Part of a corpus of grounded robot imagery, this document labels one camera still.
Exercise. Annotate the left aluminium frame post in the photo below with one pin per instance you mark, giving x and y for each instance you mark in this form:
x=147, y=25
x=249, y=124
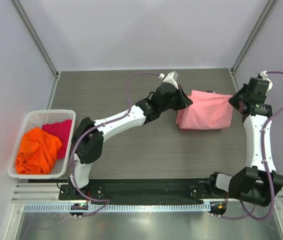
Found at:
x=35, y=37

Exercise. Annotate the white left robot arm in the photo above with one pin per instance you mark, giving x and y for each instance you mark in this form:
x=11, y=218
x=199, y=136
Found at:
x=90, y=136

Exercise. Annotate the white plastic laundry basket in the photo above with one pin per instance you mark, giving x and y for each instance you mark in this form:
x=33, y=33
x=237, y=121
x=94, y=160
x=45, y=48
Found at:
x=38, y=118

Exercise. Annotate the light pink t shirt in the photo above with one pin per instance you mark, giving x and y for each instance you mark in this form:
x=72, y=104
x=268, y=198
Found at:
x=209, y=111

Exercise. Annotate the magenta t shirt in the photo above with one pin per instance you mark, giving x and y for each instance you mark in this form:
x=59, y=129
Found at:
x=62, y=131

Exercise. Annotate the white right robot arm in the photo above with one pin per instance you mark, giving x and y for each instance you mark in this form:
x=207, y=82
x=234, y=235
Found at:
x=258, y=182

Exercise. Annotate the orange t shirt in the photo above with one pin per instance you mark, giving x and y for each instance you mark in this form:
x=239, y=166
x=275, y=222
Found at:
x=38, y=153

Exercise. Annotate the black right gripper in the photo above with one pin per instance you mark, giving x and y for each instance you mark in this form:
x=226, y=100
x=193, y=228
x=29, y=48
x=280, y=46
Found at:
x=234, y=101

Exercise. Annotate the right aluminium frame post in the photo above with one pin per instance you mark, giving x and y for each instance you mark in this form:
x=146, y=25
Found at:
x=266, y=11

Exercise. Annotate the white slotted cable duct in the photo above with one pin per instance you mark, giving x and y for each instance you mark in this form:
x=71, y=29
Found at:
x=69, y=207

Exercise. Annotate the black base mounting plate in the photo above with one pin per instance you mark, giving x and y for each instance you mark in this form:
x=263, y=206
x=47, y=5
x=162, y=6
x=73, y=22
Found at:
x=143, y=191

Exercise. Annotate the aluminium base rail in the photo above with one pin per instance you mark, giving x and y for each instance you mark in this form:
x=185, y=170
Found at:
x=50, y=190

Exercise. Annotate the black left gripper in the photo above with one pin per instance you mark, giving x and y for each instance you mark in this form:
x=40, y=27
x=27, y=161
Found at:
x=184, y=101

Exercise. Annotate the aluminium frame post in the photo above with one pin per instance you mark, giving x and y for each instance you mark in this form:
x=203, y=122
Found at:
x=266, y=11
x=35, y=37

